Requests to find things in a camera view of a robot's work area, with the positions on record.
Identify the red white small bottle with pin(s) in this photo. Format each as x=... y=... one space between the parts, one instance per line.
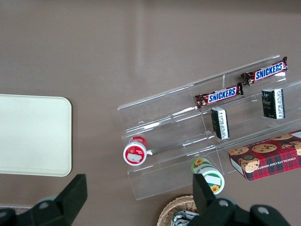
x=134 y=153

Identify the green white sunflower bottle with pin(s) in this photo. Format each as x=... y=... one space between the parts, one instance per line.
x=212 y=180

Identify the silver foil container stack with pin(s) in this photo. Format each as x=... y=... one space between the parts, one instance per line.
x=183 y=217

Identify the light wicker basket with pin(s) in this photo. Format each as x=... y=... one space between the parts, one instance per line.
x=168 y=209

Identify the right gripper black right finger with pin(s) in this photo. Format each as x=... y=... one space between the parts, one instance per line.
x=204 y=202

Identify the cream rectangular plastic tray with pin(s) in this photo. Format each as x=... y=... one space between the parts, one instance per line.
x=35 y=134

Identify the clear acrylic stepped display shelf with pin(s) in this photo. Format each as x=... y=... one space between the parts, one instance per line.
x=150 y=110

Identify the small black white box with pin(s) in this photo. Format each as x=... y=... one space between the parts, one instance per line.
x=272 y=103
x=219 y=122

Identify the red tartan cookie box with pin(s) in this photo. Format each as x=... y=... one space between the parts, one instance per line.
x=270 y=157

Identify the Snickers chocolate bar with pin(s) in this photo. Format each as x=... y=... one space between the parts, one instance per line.
x=265 y=71
x=219 y=96

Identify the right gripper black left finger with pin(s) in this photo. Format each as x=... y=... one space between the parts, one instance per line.
x=68 y=202

